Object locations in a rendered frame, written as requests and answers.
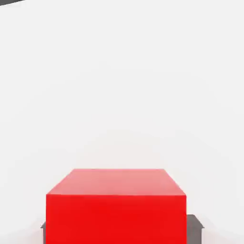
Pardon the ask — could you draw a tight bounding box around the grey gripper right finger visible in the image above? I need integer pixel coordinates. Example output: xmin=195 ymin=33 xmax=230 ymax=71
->
xmin=186 ymin=214 xmax=205 ymax=244

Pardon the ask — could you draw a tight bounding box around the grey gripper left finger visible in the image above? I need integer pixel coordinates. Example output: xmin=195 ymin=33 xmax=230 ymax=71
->
xmin=40 ymin=221 xmax=47 ymax=244

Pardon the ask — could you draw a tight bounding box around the small red cube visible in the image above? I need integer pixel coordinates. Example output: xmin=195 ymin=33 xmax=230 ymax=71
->
xmin=46 ymin=168 xmax=187 ymax=244

